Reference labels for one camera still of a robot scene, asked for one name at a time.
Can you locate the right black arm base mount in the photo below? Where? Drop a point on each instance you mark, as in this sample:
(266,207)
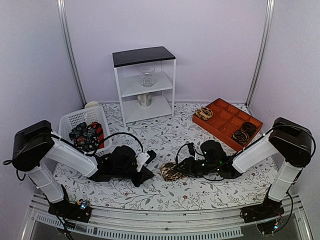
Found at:
(265,211)

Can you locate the red black striped tie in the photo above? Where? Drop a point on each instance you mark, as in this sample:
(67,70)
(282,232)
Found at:
(95,132)

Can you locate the aluminium corner post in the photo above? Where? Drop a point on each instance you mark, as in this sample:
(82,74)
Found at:
(270,5)
(69,49)

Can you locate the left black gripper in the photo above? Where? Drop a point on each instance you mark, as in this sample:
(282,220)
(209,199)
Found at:
(145,172)

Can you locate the white perforated plastic basket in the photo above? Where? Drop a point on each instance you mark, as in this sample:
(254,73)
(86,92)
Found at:
(96,114)

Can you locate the rolled beige striped tie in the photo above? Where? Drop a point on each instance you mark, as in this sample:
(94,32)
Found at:
(204,113)

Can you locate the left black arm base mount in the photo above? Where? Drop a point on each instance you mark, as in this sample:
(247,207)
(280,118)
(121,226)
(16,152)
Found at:
(70,211)

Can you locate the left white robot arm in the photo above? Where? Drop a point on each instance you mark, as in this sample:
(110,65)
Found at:
(39,141)

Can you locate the right aluminium corner post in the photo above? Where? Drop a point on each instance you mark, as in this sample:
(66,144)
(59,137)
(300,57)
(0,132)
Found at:
(270,5)

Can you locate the white shelf with black top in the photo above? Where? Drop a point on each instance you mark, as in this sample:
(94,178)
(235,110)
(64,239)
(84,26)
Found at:
(126,65)

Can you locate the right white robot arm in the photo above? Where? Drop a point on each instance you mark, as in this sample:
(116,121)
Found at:
(293,142)

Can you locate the cream mug behind basket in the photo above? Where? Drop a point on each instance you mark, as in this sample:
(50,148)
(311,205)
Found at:
(91,104)

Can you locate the clear drinking glass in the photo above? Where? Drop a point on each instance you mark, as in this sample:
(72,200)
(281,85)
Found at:
(146,74)

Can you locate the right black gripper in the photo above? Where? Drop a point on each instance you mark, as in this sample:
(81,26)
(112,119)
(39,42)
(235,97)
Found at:
(189,168)

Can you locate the left aluminium corner post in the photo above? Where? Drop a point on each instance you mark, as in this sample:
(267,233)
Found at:
(69,49)

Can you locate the orange divided organizer tray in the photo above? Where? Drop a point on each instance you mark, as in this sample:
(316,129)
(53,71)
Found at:
(226,120)

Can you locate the cream floral paisley tie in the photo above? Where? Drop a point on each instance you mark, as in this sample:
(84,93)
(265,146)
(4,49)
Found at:
(169,173)

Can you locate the floral patterned table mat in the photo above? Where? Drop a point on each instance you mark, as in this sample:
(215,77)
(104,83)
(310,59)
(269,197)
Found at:
(167,136)

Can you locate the dark blue floral tie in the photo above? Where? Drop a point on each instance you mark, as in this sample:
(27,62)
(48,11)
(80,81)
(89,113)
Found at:
(80,137)

